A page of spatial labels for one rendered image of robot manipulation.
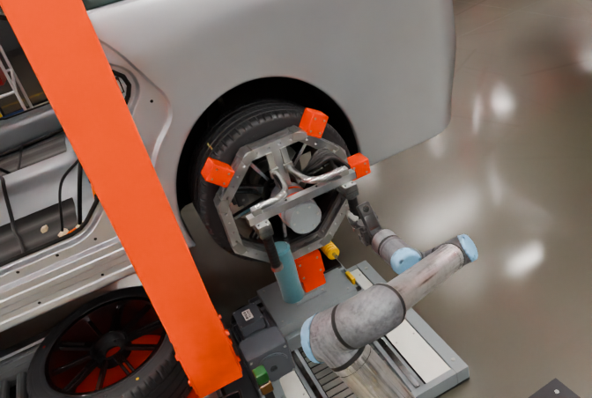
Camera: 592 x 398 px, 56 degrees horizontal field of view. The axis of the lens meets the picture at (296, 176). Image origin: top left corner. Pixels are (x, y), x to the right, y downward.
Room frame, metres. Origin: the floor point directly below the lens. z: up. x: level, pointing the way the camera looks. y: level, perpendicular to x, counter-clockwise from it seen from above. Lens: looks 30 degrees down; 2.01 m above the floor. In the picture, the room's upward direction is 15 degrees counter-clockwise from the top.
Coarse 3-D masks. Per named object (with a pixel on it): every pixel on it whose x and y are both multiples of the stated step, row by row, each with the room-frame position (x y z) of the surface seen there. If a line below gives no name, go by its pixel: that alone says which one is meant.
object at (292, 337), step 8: (344, 272) 2.12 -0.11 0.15; (352, 280) 2.02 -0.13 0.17; (360, 288) 1.95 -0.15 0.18; (256, 296) 2.10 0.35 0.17; (256, 304) 2.05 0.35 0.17; (264, 312) 2.00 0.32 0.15; (296, 328) 1.83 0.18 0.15; (288, 336) 1.81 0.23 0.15; (296, 336) 1.78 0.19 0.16; (288, 344) 1.76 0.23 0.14; (296, 344) 1.77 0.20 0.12
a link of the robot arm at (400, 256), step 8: (384, 240) 1.42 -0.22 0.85; (392, 240) 1.40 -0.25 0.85; (400, 240) 1.40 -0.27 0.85; (384, 248) 1.39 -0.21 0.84; (392, 248) 1.37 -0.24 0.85; (400, 248) 1.35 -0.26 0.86; (408, 248) 1.35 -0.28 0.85; (384, 256) 1.38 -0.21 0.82; (392, 256) 1.34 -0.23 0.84; (400, 256) 1.32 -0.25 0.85; (408, 256) 1.32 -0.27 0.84; (416, 256) 1.32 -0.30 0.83; (392, 264) 1.33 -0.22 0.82; (400, 264) 1.31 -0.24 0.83; (408, 264) 1.31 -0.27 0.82; (400, 272) 1.31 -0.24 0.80
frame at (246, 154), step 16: (288, 128) 1.87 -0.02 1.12; (256, 144) 1.82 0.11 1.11; (272, 144) 1.80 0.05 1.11; (288, 144) 1.81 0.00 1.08; (320, 144) 1.85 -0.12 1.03; (336, 144) 1.90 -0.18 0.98; (240, 160) 1.76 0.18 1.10; (240, 176) 1.76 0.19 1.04; (224, 192) 1.74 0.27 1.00; (224, 208) 1.73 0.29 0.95; (336, 208) 1.89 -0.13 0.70; (224, 224) 1.72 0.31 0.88; (336, 224) 1.85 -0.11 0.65; (240, 240) 1.73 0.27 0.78; (304, 240) 1.84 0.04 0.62; (320, 240) 1.82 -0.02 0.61; (256, 256) 1.74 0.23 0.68
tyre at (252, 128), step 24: (216, 120) 2.05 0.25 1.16; (240, 120) 1.94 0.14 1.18; (264, 120) 1.89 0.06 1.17; (288, 120) 1.91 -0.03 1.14; (216, 144) 1.89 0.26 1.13; (240, 144) 1.85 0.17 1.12; (192, 168) 1.96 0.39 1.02; (192, 192) 1.93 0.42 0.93; (216, 192) 1.81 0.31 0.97; (216, 216) 1.80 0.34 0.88; (216, 240) 1.80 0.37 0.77
